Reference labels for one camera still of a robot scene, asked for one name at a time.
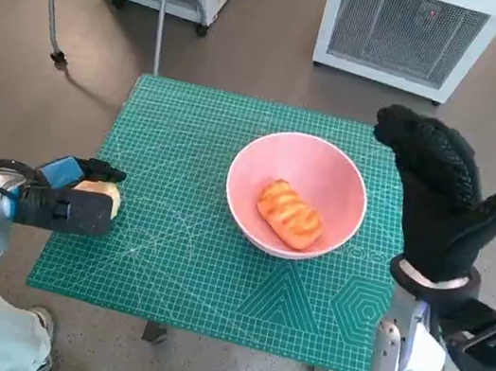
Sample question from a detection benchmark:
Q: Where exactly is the black knitted gloved right hand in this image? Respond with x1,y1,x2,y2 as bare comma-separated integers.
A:
347,99,496,294

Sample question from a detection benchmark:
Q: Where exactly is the black left hand blue tape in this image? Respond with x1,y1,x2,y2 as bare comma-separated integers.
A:
30,148,131,203

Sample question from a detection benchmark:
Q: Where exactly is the round toy bread bun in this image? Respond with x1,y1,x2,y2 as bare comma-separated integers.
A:
66,174,127,224

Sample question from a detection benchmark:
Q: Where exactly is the long striped toy bread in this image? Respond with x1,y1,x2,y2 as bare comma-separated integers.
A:
248,173,330,256

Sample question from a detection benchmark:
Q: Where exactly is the pink bowl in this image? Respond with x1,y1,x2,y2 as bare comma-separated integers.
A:
214,121,379,272

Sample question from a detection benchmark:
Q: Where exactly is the green cutting mat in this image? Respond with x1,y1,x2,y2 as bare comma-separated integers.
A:
18,59,427,371

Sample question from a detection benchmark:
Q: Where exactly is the white unit with grille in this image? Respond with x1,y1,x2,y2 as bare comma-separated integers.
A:
308,0,496,115

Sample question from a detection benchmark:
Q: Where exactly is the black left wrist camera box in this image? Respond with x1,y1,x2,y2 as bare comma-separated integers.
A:
11,177,117,241

